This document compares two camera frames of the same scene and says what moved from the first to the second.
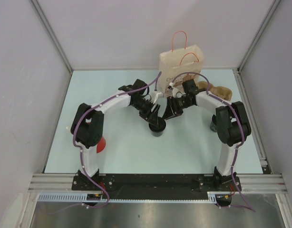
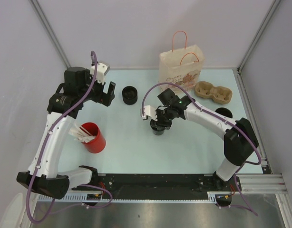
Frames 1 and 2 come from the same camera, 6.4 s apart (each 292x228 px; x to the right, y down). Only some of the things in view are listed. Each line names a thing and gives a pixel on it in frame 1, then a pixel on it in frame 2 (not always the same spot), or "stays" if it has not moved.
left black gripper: x=153 y=119 to x=102 y=97
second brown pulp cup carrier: x=224 y=92 stays
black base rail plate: x=160 y=185 stays
